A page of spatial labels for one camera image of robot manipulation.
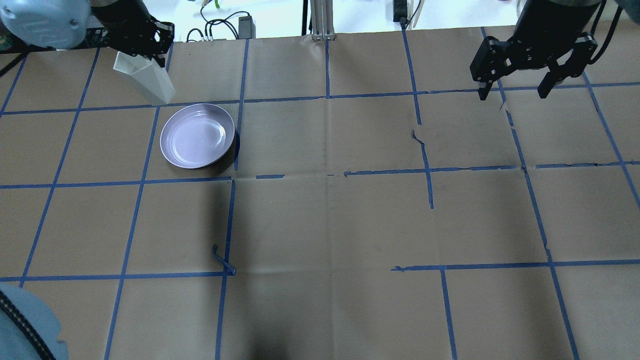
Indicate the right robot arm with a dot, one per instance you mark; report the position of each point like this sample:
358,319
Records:
555,34

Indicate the lavender plate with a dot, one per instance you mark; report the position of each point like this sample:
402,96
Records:
197,136

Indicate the white faceted cup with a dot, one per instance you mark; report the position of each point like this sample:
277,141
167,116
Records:
150,79

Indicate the black power adapter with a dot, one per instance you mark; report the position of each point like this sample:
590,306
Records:
246,27

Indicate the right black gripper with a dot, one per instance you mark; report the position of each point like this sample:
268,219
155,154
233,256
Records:
549,30

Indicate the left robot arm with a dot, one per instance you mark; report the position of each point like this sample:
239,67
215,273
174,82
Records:
29,328

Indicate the aluminium frame post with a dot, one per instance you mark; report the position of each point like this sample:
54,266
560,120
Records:
322,20

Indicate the brown paper table cover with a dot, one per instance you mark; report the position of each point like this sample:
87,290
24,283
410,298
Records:
370,206

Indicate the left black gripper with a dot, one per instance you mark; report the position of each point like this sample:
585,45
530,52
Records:
121,19

